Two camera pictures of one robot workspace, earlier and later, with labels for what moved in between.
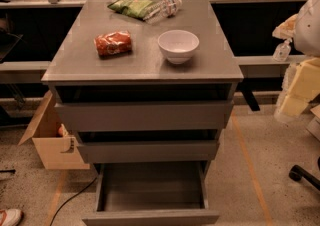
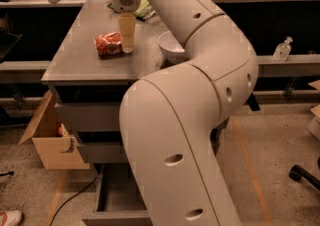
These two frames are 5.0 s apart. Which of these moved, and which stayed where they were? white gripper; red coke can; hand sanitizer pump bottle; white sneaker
Moved: white gripper
Stayed: red coke can; white sneaker; hand sanitizer pump bottle
